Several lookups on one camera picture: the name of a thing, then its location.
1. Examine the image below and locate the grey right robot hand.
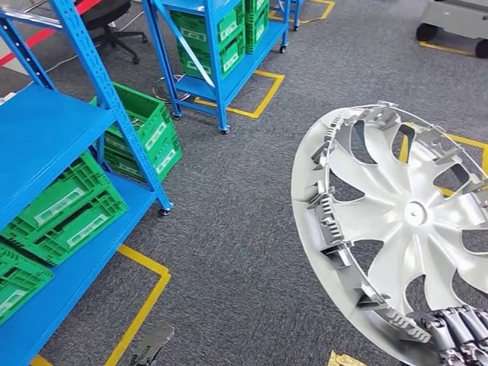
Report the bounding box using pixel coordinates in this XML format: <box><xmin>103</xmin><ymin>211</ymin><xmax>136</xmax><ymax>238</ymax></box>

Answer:
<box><xmin>406</xmin><ymin>304</ymin><xmax>488</xmax><ymax>366</ymax></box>

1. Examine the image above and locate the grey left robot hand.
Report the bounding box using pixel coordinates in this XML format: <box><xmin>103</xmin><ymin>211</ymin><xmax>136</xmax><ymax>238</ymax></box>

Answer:
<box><xmin>128</xmin><ymin>322</ymin><xmax>176</xmax><ymax>366</ymax></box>

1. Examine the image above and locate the grey plastic wheel hubcap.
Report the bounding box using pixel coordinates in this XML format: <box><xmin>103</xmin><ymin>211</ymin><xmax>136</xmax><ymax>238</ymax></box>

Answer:
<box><xmin>290</xmin><ymin>101</ymin><xmax>488</xmax><ymax>366</ymax></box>

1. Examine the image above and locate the blue metal shelf rack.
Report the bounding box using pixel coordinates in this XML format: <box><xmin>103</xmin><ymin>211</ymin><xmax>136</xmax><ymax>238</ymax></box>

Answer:
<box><xmin>269</xmin><ymin>0</ymin><xmax>307</xmax><ymax>32</ymax></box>
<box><xmin>142</xmin><ymin>0</ymin><xmax>290</xmax><ymax>136</ymax></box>
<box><xmin>0</xmin><ymin>0</ymin><xmax>174</xmax><ymax>366</ymax></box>

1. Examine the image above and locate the folded green plastic crate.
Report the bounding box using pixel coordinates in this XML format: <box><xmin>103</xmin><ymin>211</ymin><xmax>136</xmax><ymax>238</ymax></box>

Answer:
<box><xmin>244</xmin><ymin>18</ymin><xmax>270</xmax><ymax>55</ymax></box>
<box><xmin>102</xmin><ymin>131</ymin><xmax>183</xmax><ymax>184</ymax></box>
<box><xmin>0</xmin><ymin>151</ymin><xmax>113</xmax><ymax>243</ymax></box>
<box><xmin>0</xmin><ymin>242</ymin><xmax>54</xmax><ymax>327</ymax></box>
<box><xmin>20</xmin><ymin>189</ymin><xmax>130</xmax><ymax>268</ymax></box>
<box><xmin>176</xmin><ymin>30</ymin><xmax>247</xmax><ymax>81</ymax></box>
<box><xmin>244</xmin><ymin>0</ymin><xmax>270</xmax><ymax>24</ymax></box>
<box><xmin>169</xmin><ymin>0</ymin><xmax>246</xmax><ymax>47</ymax></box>

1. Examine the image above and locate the yellow floor tape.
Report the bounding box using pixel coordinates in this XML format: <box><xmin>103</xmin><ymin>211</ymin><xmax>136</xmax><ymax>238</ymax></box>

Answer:
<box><xmin>396</xmin><ymin>120</ymin><xmax>488</xmax><ymax>199</ymax></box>
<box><xmin>327</xmin><ymin>349</ymin><xmax>369</xmax><ymax>366</ymax></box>
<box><xmin>269</xmin><ymin>0</ymin><xmax>336</xmax><ymax>25</ymax></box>
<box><xmin>193</xmin><ymin>69</ymin><xmax>285</xmax><ymax>120</ymax></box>
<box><xmin>419</xmin><ymin>40</ymin><xmax>477</xmax><ymax>58</ymax></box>

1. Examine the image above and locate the open green plastic crate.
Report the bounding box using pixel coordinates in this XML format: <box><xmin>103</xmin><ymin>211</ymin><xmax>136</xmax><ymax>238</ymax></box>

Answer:
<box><xmin>89</xmin><ymin>82</ymin><xmax>179</xmax><ymax>153</ymax></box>

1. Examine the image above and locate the round metal floor base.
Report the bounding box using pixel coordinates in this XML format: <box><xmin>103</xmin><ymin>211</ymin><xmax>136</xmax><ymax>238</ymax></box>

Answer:
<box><xmin>152</xmin><ymin>73</ymin><xmax>192</xmax><ymax>105</ymax></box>

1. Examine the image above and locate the white wheeled cart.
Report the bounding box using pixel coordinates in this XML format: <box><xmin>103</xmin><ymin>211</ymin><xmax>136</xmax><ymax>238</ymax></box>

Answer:
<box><xmin>416</xmin><ymin>0</ymin><xmax>488</xmax><ymax>59</ymax></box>

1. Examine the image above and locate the black office chair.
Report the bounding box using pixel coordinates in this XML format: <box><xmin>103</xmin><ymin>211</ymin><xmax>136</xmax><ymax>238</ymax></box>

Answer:
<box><xmin>79</xmin><ymin>0</ymin><xmax>149</xmax><ymax>66</ymax></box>

